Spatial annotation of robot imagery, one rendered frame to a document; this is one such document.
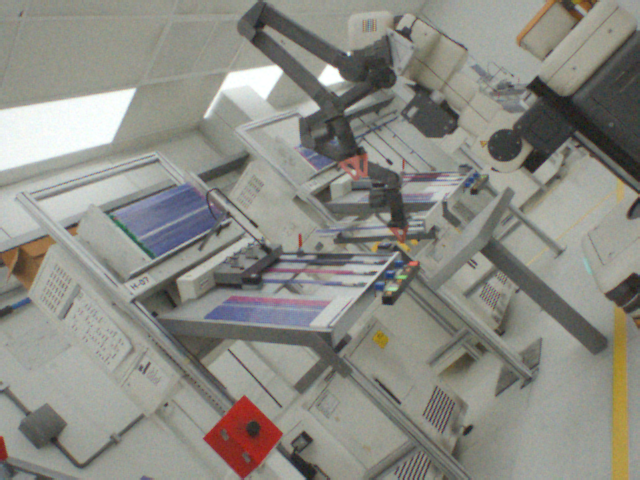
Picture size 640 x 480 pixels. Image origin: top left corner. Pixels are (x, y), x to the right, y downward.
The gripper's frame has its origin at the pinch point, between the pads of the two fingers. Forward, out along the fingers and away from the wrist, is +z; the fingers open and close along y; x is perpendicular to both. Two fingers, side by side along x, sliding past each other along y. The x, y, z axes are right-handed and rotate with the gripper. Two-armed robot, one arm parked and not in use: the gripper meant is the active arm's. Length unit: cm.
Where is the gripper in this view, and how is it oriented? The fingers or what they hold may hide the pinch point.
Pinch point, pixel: (401, 241)
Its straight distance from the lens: 228.2
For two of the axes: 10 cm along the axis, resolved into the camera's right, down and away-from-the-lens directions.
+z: 1.9, 9.3, 3.0
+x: 8.8, -0.3, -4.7
